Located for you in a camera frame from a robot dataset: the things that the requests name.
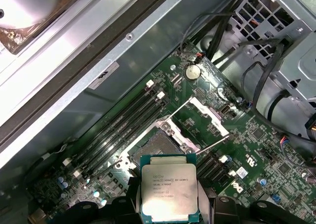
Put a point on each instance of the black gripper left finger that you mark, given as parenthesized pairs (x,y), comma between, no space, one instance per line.
(130,204)

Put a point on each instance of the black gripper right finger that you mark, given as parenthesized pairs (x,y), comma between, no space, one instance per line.
(205,205)

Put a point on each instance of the silver Intel CPU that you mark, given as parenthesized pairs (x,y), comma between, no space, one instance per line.
(169,189)

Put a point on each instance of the metal socket cover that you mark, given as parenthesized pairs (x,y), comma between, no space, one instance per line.
(209,116)

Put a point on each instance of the metal locking lever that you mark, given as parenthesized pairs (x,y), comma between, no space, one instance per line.
(116,163)

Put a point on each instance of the black RAM slot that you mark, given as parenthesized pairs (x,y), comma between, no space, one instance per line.
(124,139)
(113,128)
(118,134)
(107,123)

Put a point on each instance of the CPU socket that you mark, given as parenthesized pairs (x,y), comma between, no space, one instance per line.
(158,145)

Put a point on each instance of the green motherboard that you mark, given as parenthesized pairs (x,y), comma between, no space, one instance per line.
(266,150)

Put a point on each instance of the silver internal USB port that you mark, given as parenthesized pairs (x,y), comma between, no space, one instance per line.
(225,109)

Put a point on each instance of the round coin battery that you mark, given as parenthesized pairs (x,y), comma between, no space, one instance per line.
(192,72)

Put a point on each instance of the black open PC case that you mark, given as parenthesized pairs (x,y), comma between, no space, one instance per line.
(153,56)

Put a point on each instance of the grey metal drive cage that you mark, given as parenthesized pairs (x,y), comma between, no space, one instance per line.
(303,61)

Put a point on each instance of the brown square base plate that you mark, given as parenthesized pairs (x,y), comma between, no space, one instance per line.
(10,40)

